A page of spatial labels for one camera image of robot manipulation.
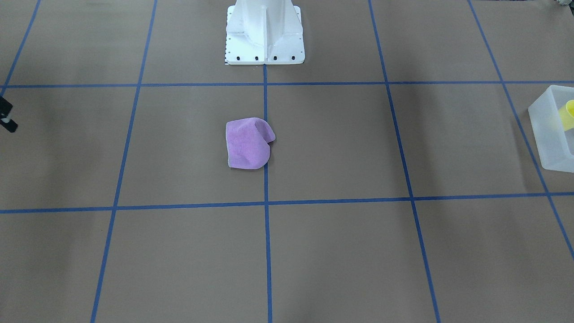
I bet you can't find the translucent plastic storage box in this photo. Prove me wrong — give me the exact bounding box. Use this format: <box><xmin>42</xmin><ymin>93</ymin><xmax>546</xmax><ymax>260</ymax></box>
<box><xmin>528</xmin><ymin>85</ymin><xmax>574</xmax><ymax>173</ymax></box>

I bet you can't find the black object at edge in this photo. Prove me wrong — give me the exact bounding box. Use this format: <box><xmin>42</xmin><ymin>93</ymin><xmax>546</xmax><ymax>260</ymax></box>
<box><xmin>0</xmin><ymin>96</ymin><xmax>18</xmax><ymax>133</ymax></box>

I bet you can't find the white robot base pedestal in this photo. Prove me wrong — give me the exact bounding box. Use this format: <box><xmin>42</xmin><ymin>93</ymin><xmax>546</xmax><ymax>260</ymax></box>
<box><xmin>224</xmin><ymin>0</ymin><xmax>305</xmax><ymax>65</ymax></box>

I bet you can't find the purple cloth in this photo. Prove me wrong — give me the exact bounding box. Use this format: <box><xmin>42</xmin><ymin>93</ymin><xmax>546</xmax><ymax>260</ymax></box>
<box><xmin>225</xmin><ymin>118</ymin><xmax>275</xmax><ymax>170</ymax></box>

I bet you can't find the yellow plastic cup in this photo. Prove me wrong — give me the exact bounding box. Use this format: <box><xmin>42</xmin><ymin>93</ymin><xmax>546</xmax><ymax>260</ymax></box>
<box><xmin>558</xmin><ymin>100</ymin><xmax>574</xmax><ymax>131</ymax></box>

